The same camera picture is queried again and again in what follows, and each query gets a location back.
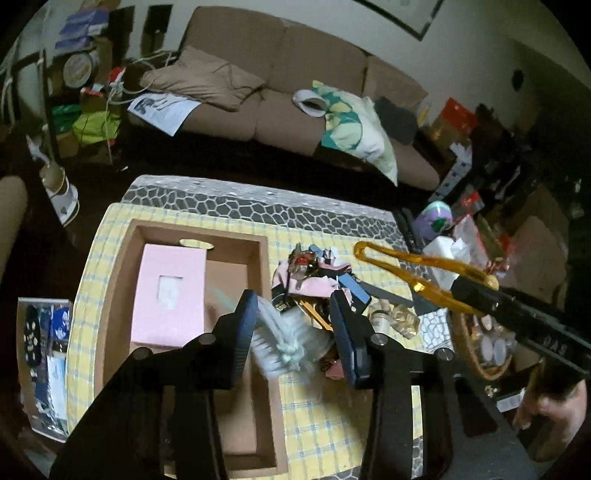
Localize person's right hand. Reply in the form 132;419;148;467
512;378;585;462

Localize red box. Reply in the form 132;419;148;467
436;97;478;134

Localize white brush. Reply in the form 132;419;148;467
249;295;335;381

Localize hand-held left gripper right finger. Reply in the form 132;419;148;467
329;292;539;480

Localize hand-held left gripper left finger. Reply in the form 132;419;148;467
48;290;259;480

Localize pink cloth item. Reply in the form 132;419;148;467
274;263;352;301

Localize brown armchair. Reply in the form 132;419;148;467
0;175;28;278

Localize small red gold bottle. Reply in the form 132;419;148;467
286;244;319;282

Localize orange plastic tongs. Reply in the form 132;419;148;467
353;240;502;319

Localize green bag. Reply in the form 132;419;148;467
51;104;121;146

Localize stack of blue boxes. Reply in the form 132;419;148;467
55;9;112;51

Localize green patterned pillow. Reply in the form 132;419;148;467
293;80;399;185

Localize black remote control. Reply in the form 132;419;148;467
397;208;426;252

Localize brown cushion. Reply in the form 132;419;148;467
139;46;266;112

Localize wicker basket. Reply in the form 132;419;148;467
450;309;520;381

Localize brown sofa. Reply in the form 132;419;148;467
127;7;441;192

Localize brown cardboard box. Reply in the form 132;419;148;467
92;219;289;476

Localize dark grey cushion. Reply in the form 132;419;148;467
374;96;419;146

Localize black flat bar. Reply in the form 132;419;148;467
358;277;416;308

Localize purple green ball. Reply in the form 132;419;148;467
413;200;455;241

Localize white jar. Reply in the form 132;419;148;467
39;161;81;227

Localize pink box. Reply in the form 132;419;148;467
130;244;208;347

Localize box of patterned cloth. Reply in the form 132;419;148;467
16;298;75;444

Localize glass perfume bottle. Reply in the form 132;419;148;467
388;302;421;340

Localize yellow checked tablecloth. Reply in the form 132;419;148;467
65;203;426;480

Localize round tin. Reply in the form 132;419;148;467
62;51;100;88

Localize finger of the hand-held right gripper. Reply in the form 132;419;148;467
450;276;522;324

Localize framed wall picture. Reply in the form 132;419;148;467
355;0;446;41

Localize white tissue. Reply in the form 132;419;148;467
422;235;472;289

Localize printed paper sheet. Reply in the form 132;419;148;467
127;92;201;137

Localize blue case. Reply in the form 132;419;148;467
337;272;372;315

